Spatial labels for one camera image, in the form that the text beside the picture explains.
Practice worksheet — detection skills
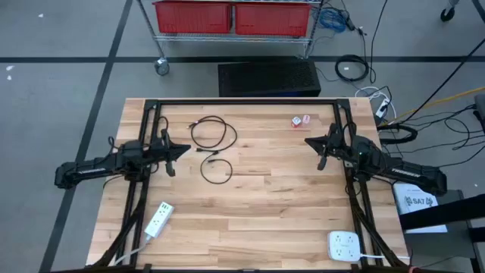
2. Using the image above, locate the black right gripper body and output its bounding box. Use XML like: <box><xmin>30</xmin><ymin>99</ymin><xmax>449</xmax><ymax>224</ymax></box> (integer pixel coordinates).
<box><xmin>317</xmin><ymin>123</ymin><xmax>349</xmax><ymax>171</ymax></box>

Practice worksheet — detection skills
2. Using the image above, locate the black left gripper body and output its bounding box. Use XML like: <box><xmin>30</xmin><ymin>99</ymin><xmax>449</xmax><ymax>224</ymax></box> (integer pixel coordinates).
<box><xmin>149</xmin><ymin>127</ymin><xmax>177</xmax><ymax>178</ymax></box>

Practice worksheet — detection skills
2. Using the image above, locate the long black USB cable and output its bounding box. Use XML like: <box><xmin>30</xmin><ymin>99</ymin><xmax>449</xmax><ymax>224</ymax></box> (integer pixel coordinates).
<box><xmin>187</xmin><ymin>115</ymin><xmax>239</xmax><ymax>153</ymax></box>

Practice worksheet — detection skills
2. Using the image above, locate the short black USB cable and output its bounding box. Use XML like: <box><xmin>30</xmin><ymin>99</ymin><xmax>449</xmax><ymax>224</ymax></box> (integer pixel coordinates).
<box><xmin>199</xmin><ymin>150</ymin><xmax>233</xmax><ymax>186</ymax></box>

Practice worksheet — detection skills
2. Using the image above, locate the white rectangular power strip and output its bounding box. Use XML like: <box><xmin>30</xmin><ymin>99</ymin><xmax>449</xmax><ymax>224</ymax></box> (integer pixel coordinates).
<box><xmin>143</xmin><ymin>201</ymin><xmax>176</xmax><ymax>240</ymax></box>

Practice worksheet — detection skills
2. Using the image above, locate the white square power strip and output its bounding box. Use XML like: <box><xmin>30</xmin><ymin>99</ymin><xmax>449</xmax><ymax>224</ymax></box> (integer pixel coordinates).
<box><xmin>327</xmin><ymin>230</ymin><xmax>362</xmax><ymax>263</ymax></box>

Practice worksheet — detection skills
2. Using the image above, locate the grey braided power cord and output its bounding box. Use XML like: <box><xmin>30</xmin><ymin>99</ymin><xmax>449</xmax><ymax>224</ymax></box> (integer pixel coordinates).
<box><xmin>112</xmin><ymin>234</ymin><xmax>152</xmax><ymax>266</ymax></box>

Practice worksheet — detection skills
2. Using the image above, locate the smooth white power cord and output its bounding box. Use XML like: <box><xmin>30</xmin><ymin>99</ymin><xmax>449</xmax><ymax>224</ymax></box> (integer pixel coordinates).
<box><xmin>358</xmin><ymin>253</ymin><xmax>412</xmax><ymax>261</ymax></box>

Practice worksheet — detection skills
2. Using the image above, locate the small white floor power strip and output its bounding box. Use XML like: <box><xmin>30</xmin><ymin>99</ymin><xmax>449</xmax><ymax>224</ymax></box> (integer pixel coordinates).
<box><xmin>374</xmin><ymin>97</ymin><xmax>392</xmax><ymax>119</ymax></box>

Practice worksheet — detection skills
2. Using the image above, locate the black perforated computer case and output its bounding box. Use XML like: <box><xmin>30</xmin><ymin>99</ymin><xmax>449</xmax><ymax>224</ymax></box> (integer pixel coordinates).
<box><xmin>217</xmin><ymin>59</ymin><xmax>322</xmax><ymax>98</ymax></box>

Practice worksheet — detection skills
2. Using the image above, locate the white printed booklet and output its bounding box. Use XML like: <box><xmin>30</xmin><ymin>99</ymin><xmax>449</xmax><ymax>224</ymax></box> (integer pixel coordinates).
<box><xmin>392</xmin><ymin>183</ymin><xmax>449</xmax><ymax>234</ymax></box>

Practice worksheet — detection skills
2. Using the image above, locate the black metal beam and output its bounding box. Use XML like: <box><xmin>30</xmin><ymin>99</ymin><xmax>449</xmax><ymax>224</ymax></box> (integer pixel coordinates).
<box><xmin>399</xmin><ymin>193</ymin><xmax>485</xmax><ymax>232</ymax></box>

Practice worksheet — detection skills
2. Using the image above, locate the red plastic bin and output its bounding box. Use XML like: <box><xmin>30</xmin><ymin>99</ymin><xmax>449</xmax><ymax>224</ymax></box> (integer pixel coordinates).
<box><xmin>233</xmin><ymin>2</ymin><xmax>313</xmax><ymax>38</ymax></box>
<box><xmin>152</xmin><ymin>0</ymin><xmax>233</xmax><ymax>35</ymax></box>

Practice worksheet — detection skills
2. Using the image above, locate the grey cabinet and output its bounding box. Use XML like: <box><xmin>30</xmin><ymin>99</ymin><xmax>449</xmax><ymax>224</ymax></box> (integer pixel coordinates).
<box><xmin>401</xmin><ymin>188</ymin><xmax>479</xmax><ymax>273</ymax></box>

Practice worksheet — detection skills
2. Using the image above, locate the black caster wheel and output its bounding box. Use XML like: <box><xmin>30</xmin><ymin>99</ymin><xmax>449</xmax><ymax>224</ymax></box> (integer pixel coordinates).
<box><xmin>440</xmin><ymin>0</ymin><xmax>462</xmax><ymax>23</ymax></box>

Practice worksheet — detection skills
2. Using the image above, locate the thick black cable sleeve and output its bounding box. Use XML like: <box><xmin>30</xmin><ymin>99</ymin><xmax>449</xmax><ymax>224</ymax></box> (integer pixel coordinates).
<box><xmin>377</xmin><ymin>123</ymin><xmax>419</xmax><ymax>146</ymax></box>

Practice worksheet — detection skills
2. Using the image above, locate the black cable coil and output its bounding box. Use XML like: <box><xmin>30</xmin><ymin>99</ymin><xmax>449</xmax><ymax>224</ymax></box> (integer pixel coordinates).
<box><xmin>334</xmin><ymin>54</ymin><xmax>371</xmax><ymax>83</ymax></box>

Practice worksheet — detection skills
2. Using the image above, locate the black metal table frame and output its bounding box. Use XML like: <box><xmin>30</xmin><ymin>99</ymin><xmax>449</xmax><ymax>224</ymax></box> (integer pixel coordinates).
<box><xmin>90</xmin><ymin>98</ymin><xmax>409</xmax><ymax>273</ymax></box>

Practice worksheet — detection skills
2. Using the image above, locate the chrome wire shelving cart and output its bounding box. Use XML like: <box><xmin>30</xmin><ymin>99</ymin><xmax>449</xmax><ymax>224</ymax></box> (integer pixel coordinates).
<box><xmin>135</xmin><ymin>0</ymin><xmax>327</xmax><ymax>77</ymax></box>

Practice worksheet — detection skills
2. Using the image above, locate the yellow floor cable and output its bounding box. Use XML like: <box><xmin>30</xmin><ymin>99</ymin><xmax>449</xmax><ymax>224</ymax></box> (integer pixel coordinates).
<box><xmin>378</xmin><ymin>86</ymin><xmax>485</xmax><ymax>127</ymax></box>

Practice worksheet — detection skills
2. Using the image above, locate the blue cable coil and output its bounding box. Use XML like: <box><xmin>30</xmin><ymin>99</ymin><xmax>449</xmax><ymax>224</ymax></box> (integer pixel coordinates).
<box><xmin>317</xmin><ymin>7</ymin><xmax>349</xmax><ymax>33</ymax></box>

